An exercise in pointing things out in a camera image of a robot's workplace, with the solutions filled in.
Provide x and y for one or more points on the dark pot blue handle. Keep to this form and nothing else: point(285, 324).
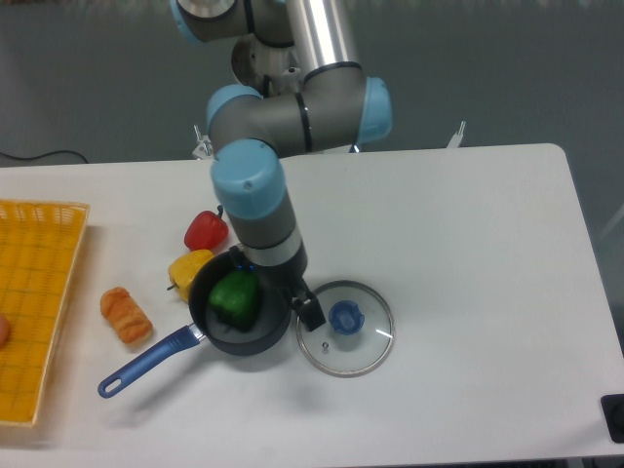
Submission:
point(273, 319)

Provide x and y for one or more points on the green bell pepper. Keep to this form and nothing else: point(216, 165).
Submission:
point(235, 299)

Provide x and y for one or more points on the yellow bell pepper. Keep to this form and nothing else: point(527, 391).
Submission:
point(183, 271)

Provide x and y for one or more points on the white right frame bracket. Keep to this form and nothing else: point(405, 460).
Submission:
point(457, 138)

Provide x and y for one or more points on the white frame bracket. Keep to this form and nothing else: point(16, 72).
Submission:
point(204, 149)
point(457, 138)

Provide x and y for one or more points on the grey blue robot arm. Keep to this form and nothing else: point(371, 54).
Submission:
point(338, 105)

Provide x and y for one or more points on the yellow woven basket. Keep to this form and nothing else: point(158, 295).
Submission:
point(40, 244)

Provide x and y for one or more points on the red bell pepper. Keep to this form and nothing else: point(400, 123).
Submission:
point(207, 230)

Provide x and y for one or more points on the glass pot lid blue knob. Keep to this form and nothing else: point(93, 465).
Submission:
point(358, 334)

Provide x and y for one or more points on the white left frame bracket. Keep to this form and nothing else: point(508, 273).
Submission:
point(204, 149)

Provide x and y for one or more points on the orange bread loaf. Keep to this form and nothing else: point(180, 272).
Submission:
point(125, 317)

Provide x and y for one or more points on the black device at table edge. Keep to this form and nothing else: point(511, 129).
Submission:
point(612, 406)

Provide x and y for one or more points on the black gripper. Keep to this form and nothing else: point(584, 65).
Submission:
point(284, 270)

